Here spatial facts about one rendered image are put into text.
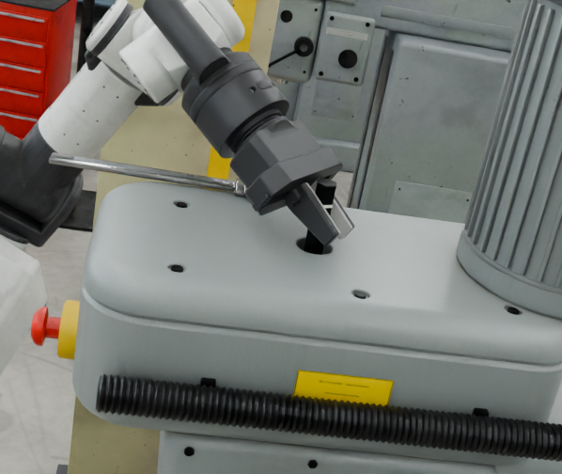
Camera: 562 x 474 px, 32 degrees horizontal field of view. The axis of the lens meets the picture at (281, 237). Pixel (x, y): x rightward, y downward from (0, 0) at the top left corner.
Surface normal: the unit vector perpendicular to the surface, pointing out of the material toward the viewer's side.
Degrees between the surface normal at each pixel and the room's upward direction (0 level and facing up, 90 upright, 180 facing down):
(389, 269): 0
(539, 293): 90
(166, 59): 56
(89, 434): 90
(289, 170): 30
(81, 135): 98
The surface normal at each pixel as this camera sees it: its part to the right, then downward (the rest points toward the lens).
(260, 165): -0.58, 0.25
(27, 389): 0.17, -0.90
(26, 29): -0.07, 0.40
